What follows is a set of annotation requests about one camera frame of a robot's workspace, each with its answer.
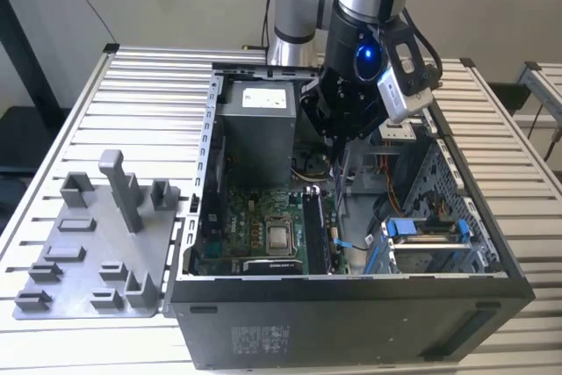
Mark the silver CPU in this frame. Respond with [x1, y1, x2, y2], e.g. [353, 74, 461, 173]
[268, 226, 292, 251]

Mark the grey power supply unit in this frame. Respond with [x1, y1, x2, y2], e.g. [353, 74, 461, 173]
[217, 80, 296, 190]

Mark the orange wire bundle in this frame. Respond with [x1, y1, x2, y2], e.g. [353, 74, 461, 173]
[380, 153, 403, 218]

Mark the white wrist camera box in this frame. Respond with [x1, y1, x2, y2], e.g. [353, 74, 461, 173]
[376, 65, 434, 124]

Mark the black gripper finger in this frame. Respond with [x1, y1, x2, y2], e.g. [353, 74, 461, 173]
[338, 105, 388, 163]
[300, 77, 341, 164]

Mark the metal CPU socket cover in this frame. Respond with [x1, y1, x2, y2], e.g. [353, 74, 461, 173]
[262, 215, 298, 258]

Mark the black graphics card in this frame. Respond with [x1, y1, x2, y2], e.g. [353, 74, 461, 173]
[242, 259, 305, 276]

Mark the grey metal drive cage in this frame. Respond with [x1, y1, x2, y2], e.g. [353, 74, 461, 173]
[342, 84, 436, 194]

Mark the blue disk carrier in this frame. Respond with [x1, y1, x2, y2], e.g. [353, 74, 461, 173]
[364, 215, 488, 276]

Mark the grey parts rack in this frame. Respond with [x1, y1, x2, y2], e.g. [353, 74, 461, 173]
[11, 149, 182, 322]

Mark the black PC case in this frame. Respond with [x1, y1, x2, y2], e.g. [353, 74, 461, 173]
[162, 61, 536, 371]

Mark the metal slat side table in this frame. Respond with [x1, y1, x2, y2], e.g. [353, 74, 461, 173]
[516, 61, 562, 130]

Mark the green motherboard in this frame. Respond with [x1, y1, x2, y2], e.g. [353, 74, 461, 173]
[192, 146, 352, 278]

